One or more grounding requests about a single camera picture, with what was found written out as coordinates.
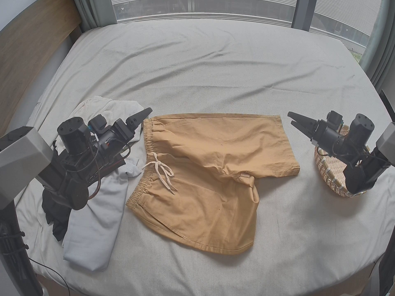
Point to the tan shorts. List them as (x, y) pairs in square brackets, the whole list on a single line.
[(216, 171)]

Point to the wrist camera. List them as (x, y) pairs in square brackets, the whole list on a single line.
[(98, 122), (334, 119)]

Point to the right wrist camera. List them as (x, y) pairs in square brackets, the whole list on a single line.
[(334, 119)]

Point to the round woven basket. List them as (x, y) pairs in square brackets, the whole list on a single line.
[(331, 171)]

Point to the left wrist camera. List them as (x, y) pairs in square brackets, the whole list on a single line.
[(98, 122)]

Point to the white garment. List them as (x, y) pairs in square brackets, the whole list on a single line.
[(117, 109)]

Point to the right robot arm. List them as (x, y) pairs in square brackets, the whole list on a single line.
[(364, 165)]

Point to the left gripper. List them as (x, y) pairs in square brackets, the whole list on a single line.
[(118, 133)]

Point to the bed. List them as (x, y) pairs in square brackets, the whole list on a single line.
[(216, 72)]

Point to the grey-green curtain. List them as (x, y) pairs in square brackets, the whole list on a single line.
[(89, 1), (379, 42)]

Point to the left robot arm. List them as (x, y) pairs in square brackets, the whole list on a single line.
[(68, 171)]

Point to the pale blue garment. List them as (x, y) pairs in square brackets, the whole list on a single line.
[(95, 220)]

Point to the black garment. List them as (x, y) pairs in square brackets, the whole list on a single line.
[(57, 217)]

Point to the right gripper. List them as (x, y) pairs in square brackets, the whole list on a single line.
[(327, 139)]

